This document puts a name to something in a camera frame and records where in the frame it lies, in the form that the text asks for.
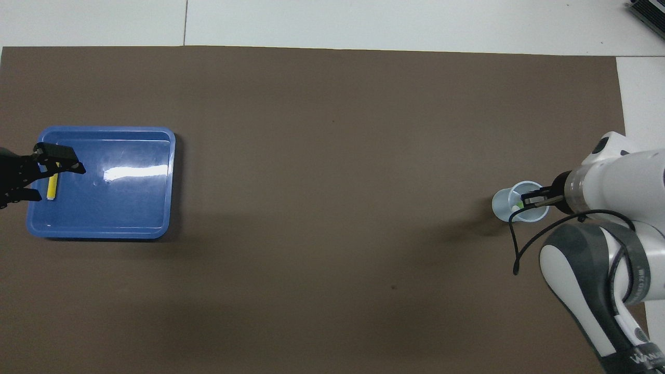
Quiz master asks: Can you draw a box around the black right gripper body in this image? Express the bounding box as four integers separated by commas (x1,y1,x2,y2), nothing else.
548,171,575,212

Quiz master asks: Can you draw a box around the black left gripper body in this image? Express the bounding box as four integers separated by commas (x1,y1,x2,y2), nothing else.
0,148,19,208

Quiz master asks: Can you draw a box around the translucent plastic cup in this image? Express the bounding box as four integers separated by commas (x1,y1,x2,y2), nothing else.
491,180,550,224

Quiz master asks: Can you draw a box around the blue plastic tray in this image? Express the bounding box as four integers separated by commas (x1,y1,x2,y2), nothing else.
26,126,176,240

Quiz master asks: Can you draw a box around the grey ribbed device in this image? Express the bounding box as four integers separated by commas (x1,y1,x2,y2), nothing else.
626,0,665,32

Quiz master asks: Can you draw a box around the brown paper table mat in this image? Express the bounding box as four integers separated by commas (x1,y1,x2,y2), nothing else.
0,46,654,374

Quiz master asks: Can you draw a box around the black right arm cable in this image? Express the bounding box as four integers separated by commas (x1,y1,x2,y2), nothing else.
511,208,637,307

